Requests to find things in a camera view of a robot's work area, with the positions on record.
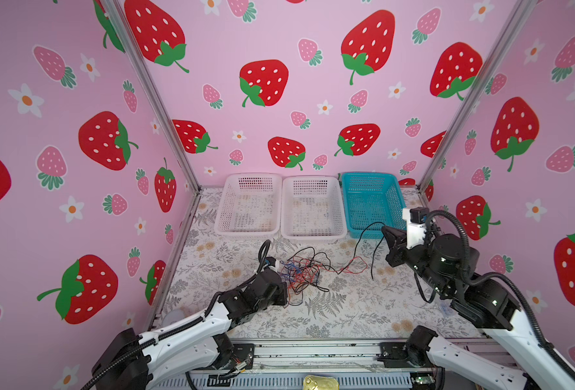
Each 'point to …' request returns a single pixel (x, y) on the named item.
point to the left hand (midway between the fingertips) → (291, 288)
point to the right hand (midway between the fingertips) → (381, 231)
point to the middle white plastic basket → (313, 209)
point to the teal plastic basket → (373, 200)
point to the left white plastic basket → (250, 205)
